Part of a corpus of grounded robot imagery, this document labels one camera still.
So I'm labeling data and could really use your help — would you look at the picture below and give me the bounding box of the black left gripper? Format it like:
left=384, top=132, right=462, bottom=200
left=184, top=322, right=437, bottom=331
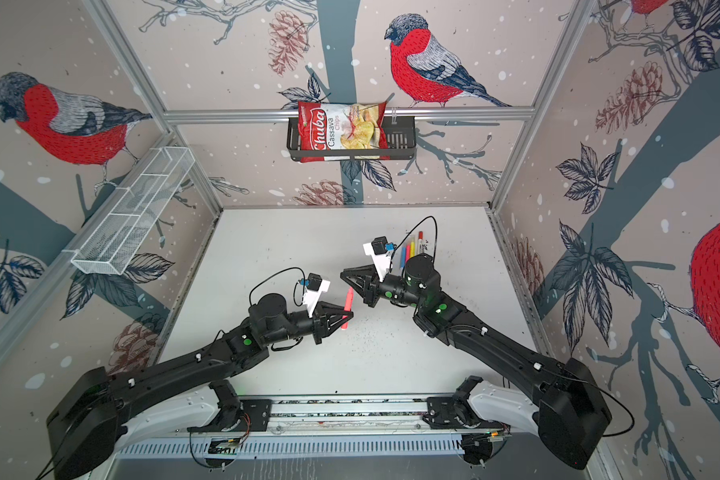
left=262, top=298, right=352, bottom=345

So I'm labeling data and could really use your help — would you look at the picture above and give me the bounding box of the white red whiteboard marker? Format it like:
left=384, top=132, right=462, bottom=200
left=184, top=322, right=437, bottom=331
left=417, top=231, right=426, bottom=254

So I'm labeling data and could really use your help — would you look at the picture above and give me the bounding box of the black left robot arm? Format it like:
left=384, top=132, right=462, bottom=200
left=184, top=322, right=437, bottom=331
left=44, top=293, right=354, bottom=479

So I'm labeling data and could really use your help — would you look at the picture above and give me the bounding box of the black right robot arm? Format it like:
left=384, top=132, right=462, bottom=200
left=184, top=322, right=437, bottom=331
left=340, top=254, right=612, bottom=470

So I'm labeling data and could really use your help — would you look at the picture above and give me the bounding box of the red cassava chips bag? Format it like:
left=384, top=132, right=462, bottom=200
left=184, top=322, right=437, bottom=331
left=293, top=102, right=388, bottom=163

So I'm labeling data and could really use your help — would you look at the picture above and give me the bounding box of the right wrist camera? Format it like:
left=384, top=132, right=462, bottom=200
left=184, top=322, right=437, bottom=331
left=363, top=236, right=395, bottom=281

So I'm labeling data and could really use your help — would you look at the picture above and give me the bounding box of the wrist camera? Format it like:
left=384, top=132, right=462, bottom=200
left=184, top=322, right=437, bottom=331
left=363, top=236, right=395, bottom=281
left=302, top=273, right=330, bottom=318

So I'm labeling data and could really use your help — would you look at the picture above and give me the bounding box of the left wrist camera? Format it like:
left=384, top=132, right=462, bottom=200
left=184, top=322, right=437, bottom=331
left=302, top=273, right=330, bottom=318

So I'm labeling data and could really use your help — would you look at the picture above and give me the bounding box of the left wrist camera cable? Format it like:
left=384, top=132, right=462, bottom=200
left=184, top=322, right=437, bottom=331
left=248, top=266, right=307, bottom=307

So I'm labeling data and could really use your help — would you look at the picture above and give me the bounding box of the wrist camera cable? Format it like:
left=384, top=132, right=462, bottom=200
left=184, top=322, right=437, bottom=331
left=392, top=216, right=439, bottom=259
left=248, top=266, right=307, bottom=307

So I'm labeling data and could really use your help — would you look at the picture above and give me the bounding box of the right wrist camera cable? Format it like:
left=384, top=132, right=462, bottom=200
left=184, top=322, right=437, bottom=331
left=392, top=216, right=439, bottom=259

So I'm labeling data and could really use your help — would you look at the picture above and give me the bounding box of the aluminium mounting rail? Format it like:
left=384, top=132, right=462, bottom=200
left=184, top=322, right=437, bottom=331
left=95, top=392, right=601, bottom=439

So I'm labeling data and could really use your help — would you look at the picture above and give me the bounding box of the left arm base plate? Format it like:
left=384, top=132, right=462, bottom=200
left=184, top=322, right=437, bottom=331
left=187, top=398, right=273, bottom=433

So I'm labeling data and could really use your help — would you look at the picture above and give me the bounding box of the black wall basket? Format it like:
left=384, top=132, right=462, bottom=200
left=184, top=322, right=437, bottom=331
left=286, top=116, right=417, bottom=163

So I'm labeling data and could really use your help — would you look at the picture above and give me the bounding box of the white perforated cable duct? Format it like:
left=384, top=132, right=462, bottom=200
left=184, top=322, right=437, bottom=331
left=119, top=434, right=464, bottom=461

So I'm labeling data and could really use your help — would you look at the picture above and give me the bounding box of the white wire mesh shelf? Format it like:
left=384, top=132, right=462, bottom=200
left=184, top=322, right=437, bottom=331
left=71, top=146, right=195, bottom=275

